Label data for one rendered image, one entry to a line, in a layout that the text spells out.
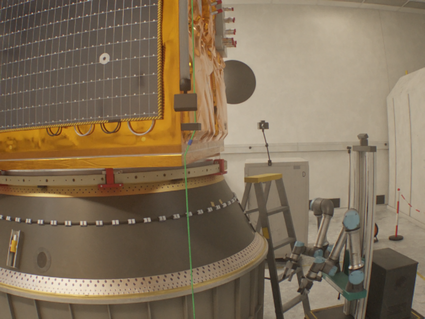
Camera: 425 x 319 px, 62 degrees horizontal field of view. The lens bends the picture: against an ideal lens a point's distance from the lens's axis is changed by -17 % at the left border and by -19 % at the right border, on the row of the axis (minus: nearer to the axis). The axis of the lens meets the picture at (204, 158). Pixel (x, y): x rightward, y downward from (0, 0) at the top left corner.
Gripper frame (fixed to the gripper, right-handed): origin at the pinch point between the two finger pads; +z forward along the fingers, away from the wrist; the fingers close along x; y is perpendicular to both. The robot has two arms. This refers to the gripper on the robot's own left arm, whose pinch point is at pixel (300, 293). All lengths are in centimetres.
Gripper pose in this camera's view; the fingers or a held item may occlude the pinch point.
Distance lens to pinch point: 298.2
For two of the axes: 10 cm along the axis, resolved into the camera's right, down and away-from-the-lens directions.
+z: -3.6, 9.2, 1.8
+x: -0.5, 1.7, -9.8
